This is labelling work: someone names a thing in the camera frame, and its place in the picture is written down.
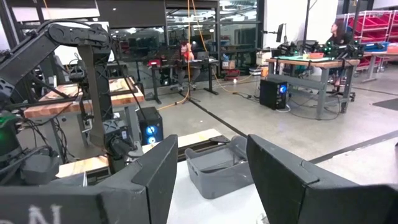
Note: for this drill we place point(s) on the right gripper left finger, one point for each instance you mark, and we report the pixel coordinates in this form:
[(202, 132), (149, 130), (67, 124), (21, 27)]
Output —
[(149, 193)]

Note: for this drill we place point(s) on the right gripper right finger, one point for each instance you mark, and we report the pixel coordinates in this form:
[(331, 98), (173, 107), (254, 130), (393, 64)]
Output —
[(295, 193)]

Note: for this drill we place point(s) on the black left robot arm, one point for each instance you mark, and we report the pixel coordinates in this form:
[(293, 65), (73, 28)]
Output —
[(94, 93)]

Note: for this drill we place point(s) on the black computer tower blue light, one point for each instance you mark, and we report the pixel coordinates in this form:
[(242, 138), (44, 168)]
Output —
[(272, 93), (150, 124)]

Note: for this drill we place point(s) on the gray plastic bin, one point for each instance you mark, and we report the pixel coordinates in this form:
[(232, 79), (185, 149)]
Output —
[(217, 183)]

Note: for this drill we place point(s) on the neighbouring wooden station table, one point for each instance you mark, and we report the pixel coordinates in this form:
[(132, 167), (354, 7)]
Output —
[(62, 108)]

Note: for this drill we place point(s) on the dark floor mat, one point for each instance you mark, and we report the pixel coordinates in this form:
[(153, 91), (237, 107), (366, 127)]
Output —
[(387, 104)]

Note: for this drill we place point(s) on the black office desk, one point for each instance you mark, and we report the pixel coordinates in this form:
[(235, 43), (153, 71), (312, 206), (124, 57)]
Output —
[(211, 81)]

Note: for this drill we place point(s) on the wooden top metal workbench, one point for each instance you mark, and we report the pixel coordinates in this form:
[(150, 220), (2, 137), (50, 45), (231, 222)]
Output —
[(323, 64)]

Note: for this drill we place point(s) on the person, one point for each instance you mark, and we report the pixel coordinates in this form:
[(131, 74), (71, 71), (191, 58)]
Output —
[(188, 54), (337, 31)]

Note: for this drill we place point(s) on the cardboard box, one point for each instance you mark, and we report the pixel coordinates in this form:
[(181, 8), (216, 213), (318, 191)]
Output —
[(228, 64)]

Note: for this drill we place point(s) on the thin black monitor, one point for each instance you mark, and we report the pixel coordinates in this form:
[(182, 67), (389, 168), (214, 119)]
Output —
[(280, 32)]

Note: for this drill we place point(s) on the rack of red bins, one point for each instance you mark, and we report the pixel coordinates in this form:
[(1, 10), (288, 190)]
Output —
[(370, 23)]

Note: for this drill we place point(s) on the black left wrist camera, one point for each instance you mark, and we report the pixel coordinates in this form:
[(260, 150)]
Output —
[(40, 169)]

